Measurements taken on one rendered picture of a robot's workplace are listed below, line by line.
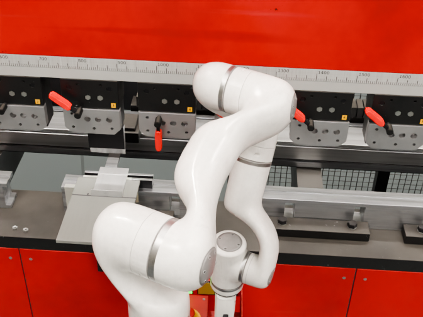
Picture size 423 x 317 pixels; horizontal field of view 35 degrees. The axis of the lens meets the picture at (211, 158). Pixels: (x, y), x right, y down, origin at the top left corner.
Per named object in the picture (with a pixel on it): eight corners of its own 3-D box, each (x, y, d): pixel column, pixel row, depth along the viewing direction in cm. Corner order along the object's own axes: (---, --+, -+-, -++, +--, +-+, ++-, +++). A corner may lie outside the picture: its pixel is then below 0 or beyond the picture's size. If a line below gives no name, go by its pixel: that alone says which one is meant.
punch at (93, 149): (89, 153, 192) (87, 126, 186) (90, 150, 194) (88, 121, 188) (124, 155, 192) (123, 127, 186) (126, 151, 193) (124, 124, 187)
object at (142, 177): (84, 184, 198) (83, 177, 196) (85, 178, 201) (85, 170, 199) (152, 188, 198) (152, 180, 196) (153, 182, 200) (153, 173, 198)
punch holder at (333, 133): (288, 144, 181) (294, 90, 172) (287, 126, 188) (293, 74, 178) (345, 147, 181) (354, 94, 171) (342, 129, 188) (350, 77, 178)
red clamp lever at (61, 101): (50, 94, 172) (82, 116, 175) (53, 85, 175) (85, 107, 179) (46, 99, 173) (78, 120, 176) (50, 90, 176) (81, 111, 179)
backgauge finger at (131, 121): (90, 170, 201) (89, 157, 198) (107, 121, 222) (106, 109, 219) (131, 173, 201) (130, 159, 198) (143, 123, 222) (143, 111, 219)
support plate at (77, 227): (56, 243, 176) (55, 239, 175) (78, 179, 197) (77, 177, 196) (125, 246, 175) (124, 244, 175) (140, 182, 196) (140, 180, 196)
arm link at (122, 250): (170, 346, 127) (169, 255, 113) (88, 309, 133) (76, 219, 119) (201, 302, 136) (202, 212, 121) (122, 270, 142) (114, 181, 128)
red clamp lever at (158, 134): (155, 152, 181) (153, 122, 175) (157, 143, 184) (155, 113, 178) (161, 153, 181) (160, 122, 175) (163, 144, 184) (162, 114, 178)
